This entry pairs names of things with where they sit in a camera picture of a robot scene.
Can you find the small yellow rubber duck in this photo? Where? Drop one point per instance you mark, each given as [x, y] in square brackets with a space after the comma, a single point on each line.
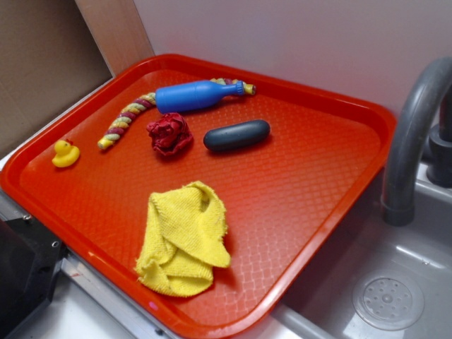
[66, 154]

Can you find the dark grey oblong capsule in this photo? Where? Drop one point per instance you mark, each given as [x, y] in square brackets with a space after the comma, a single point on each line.
[236, 136]

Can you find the red plastic tray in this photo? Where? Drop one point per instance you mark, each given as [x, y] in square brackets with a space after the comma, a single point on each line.
[283, 195]

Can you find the crumpled red cloth ball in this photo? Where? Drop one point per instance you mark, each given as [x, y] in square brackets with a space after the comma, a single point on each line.
[170, 134]

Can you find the yellow towel cloth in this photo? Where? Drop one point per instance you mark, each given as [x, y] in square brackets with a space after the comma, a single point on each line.
[183, 241]

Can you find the blue plastic bottle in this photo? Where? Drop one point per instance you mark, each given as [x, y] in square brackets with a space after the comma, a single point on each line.
[195, 95]

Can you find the grey curved faucet spout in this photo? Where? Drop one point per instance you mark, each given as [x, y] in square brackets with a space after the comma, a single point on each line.
[419, 114]

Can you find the wooden board strip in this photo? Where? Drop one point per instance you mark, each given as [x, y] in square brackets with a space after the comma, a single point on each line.
[118, 31]

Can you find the grey plastic sink basin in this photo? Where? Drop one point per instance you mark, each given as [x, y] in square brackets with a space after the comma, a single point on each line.
[319, 303]

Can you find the brown cardboard panel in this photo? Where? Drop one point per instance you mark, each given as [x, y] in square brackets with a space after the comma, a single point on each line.
[49, 61]

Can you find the round sink drain strainer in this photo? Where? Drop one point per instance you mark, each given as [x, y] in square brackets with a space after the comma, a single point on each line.
[388, 300]

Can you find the multicolour braided rope toy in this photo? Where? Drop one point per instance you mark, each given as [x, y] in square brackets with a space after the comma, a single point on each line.
[128, 114]

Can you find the dark grey faucet handle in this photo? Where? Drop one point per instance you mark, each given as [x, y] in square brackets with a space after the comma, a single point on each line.
[439, 171]

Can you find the black mount block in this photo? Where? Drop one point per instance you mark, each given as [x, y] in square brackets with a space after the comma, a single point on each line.
[31, 258]

